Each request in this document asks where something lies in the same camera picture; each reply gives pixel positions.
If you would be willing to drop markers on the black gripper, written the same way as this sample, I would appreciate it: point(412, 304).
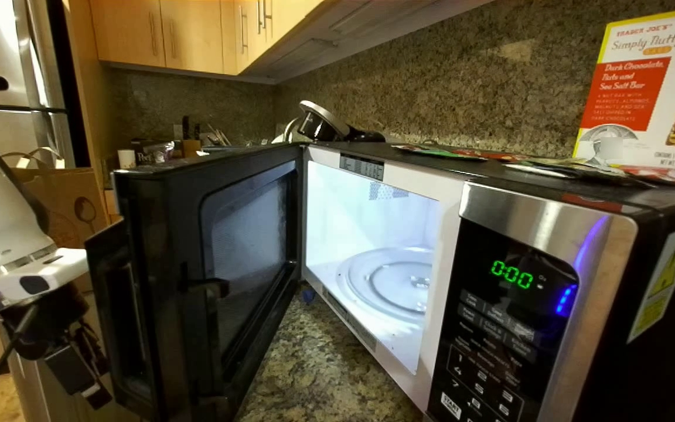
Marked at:
point(52, 332)

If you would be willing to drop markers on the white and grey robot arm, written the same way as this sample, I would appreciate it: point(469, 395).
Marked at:
point(32, 264)

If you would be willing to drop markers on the stainless steel microwave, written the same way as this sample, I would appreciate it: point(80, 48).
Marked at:
point(486, 292)

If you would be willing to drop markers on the stainless steel refrigerator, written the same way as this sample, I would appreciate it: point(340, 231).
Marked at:
point(41, 107)

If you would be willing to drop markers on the light wood upper cabinets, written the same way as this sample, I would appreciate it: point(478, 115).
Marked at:
point(192, 36)

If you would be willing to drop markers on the black coffee maker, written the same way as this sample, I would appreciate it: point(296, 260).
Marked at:
point(318, 122)

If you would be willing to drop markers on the yellow and red food box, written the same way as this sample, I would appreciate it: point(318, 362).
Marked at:
point(628, 115)

